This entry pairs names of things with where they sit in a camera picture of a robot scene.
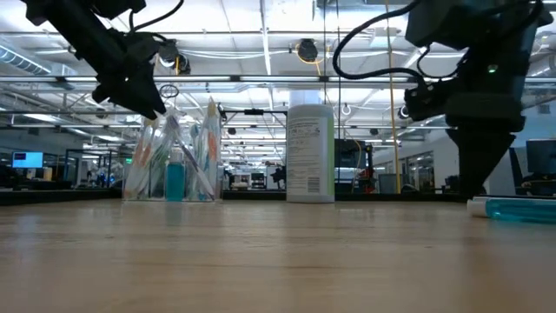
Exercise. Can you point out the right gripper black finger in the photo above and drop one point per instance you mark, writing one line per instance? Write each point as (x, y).
(480, 161)

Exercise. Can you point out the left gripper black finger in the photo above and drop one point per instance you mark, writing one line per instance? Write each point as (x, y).
(134, 97)

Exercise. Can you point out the teal toothbrush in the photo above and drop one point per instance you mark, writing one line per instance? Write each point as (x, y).
(521, 211)

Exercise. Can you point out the blue white toothbrush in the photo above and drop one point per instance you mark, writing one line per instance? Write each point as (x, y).
(194, 130)

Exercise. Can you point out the purple white toothbrush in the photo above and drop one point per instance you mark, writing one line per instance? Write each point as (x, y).
(191, 161)

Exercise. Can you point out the clear acrylic toothbrush holder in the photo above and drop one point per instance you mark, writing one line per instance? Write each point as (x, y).
(128, 191)

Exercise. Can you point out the small blue mouthwash bottle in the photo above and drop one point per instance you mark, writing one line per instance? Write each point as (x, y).
(175, 182)

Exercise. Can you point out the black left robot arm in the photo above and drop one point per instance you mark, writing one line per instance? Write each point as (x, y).
(69, 26)

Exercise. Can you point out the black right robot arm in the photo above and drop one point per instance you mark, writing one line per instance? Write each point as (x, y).
(499, 35)

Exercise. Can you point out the dark monitor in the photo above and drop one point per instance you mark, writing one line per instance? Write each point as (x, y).
(543, 156)

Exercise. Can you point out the grey bin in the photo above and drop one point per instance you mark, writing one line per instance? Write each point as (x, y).
(386, 182)

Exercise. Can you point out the monitor with blue screen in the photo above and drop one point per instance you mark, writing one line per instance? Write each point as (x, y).
(27, 159)

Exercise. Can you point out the black cabinet with red parts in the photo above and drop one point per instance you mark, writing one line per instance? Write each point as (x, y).
(352, 165)

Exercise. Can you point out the white wipes canister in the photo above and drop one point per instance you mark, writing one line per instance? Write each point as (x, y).
(310, 152)

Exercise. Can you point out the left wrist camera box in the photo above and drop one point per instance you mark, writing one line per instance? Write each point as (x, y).
(143, 45)

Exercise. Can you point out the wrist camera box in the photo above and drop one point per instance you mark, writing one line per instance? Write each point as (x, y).
(428, 104)
(143, 45)

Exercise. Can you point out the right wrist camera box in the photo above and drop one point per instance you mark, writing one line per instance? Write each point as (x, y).
(428, 104)

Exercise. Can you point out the black background rig frame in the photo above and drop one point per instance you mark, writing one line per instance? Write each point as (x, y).
(254, 111)

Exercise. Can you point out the black aluminium table frame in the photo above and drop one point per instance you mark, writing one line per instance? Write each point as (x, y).
(65, 197)

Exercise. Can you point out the black camera on tripod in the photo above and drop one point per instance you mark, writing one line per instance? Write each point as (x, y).
(278, 174)

